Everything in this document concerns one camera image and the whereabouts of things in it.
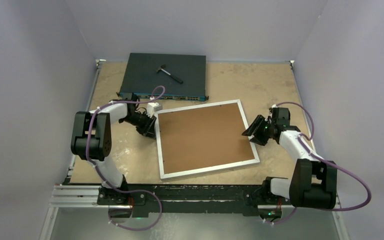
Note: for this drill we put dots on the dark network switch box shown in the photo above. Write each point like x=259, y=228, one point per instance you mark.
x=141, y=78

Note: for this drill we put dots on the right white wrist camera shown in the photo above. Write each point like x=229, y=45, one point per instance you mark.
x=273, y=111

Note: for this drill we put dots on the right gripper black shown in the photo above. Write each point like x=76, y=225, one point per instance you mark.
x=256, y=124

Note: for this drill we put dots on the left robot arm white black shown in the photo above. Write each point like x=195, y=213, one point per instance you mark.
x=91, y=137

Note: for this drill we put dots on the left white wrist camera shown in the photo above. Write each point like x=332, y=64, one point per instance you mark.
x=152, y=108

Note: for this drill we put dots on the small black-handled hammer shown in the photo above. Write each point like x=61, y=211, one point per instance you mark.
x=174, y=77

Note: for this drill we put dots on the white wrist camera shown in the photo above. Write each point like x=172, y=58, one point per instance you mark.
x=273, y=111
x=152, y=108

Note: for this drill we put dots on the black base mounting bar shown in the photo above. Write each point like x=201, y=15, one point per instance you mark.
x=244, y=199

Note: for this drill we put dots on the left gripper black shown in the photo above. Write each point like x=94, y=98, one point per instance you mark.
x=148, y=129

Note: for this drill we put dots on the white picture frame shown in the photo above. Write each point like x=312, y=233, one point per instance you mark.
x=160, y=159

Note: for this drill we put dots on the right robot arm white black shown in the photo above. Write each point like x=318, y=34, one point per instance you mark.
x=313, y=183

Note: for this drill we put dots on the brown cardboard backing board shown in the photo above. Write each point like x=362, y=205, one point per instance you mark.
x=205, y=139

